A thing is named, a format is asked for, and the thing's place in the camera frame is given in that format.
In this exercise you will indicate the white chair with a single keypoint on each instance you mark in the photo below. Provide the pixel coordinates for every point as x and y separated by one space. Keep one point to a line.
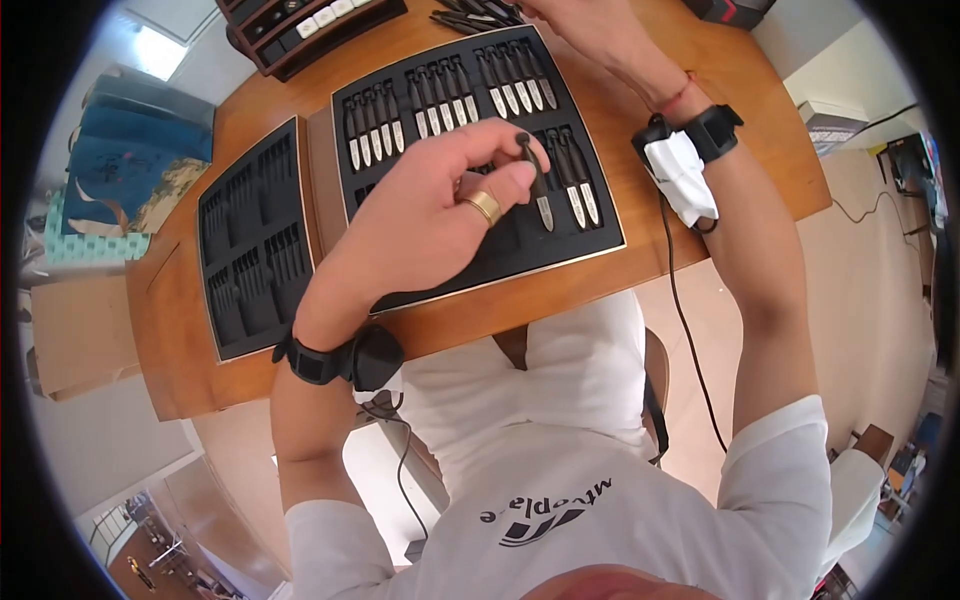
851 502

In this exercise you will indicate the grey patterned box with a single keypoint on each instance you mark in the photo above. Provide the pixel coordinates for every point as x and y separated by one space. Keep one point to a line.
832 126

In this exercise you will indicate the narrow black foam tray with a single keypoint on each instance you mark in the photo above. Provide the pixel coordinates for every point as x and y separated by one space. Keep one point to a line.
251 247

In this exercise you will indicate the person's left thumb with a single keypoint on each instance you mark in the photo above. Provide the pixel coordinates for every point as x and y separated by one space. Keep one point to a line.
501 192

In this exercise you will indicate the dark box with red trim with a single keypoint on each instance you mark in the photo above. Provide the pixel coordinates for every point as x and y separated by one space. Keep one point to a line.
727 10

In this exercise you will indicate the brown cardboard box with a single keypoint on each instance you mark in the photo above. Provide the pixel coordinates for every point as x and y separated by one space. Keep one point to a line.
79 337

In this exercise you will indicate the person's right fingers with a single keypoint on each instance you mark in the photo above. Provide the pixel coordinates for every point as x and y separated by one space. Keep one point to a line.
544 9

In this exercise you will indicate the large black foam tray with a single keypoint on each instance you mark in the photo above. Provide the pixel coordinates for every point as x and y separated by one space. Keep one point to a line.
570 247

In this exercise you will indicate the dark wooden organiser box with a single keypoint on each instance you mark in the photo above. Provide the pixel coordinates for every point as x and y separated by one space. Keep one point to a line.
300 34

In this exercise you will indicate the blue gift bags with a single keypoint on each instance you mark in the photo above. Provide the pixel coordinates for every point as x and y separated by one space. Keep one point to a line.
131 161

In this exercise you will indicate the rows of knives in tray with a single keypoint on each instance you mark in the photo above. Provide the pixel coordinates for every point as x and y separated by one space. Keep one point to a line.
442 105

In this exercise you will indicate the loose pile of dark knives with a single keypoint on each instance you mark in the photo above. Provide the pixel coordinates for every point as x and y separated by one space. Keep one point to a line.
469 16

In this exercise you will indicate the person's body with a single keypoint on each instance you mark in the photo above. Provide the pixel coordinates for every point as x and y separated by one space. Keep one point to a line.
600 510

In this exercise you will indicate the person's left index finger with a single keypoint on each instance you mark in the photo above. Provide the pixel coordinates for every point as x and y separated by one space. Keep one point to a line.
495 136

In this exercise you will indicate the teal patterned box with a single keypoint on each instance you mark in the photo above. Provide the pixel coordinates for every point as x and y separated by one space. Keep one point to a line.
90 244

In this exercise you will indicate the person's left hand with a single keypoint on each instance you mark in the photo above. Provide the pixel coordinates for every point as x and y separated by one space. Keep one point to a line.
409 225

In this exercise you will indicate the person's right hand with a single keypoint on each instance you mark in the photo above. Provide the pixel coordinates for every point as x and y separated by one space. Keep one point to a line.
611 41

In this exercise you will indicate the person's legs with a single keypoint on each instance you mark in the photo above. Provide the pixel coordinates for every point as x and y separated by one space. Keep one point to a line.
577 360

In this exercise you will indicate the black wrist band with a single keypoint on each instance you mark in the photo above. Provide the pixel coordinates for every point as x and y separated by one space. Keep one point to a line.
701 142
352 358

